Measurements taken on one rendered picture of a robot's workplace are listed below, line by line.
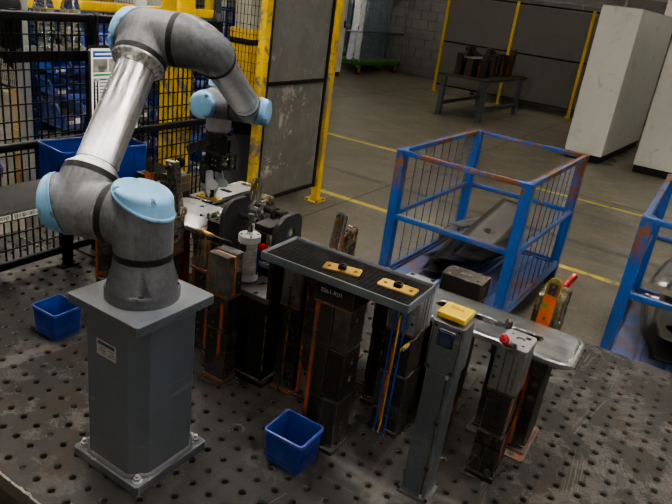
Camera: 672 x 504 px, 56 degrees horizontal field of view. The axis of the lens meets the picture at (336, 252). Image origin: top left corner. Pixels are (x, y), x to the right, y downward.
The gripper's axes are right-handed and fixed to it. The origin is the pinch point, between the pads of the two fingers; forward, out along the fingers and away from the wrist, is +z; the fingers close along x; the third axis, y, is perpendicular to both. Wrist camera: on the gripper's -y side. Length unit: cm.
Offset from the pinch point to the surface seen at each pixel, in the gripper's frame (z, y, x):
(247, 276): 9.2, 35.4, -23.7
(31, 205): 6, -34, -38
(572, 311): 107, 88, 259
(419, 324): 6, 83, -19
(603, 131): 62, 8, 776
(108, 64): -30, -55, 7
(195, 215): 8.8, -4.1, -1.3
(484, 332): 8, 96, -8
